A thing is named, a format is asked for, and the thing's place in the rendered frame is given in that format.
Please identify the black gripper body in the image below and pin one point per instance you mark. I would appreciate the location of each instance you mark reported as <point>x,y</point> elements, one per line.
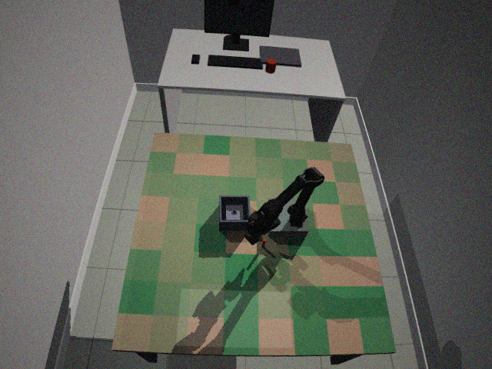
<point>254,239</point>

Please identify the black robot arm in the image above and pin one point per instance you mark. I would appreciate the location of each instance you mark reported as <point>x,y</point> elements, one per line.
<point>272,208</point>

